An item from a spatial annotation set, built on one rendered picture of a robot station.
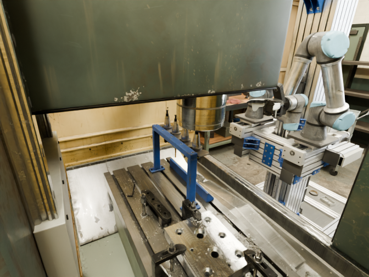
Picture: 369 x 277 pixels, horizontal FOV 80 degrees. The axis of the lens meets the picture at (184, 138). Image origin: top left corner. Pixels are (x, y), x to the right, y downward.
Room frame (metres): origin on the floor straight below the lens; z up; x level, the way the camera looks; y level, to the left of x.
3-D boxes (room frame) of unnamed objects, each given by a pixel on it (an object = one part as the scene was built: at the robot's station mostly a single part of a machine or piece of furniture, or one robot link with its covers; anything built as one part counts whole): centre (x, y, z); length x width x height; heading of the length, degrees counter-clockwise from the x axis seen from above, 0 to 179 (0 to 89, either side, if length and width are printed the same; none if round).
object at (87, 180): (1.26, 0.27, 0.75); 0.89 x 0.70 x 0.26; 120
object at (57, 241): (0.47, 0.33, 1.16); 0.48 x 0.05 x 0.51; 30
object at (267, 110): (1.06, -0.45, 1.42); 0.12 x 0.08 x 0.09; 123
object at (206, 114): (0.70, -0.05, 1.51); 0.16 x 0.16 x 0.12
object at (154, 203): (0.88, 0.14, 0.93); 0.26 x 0.05 x 0.06; 35
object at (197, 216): (0.80, -0.04, 0.97); 0.13 x 0.03 x 0.15; 30
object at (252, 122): (1.75, -0.59, 1.13); 0.36 x 0.22 x 0.06; 123
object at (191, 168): (0.92, -0.04, 1.05); 0.10 x 0.05 x 0.30; 120
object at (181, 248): (0.56, 0.04, 0.97); 0.13 x 0.03 x 0.15; 120
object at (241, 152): (1.74, -0.60, 0.89); 0.36 x 0.10 x 0.09; 123
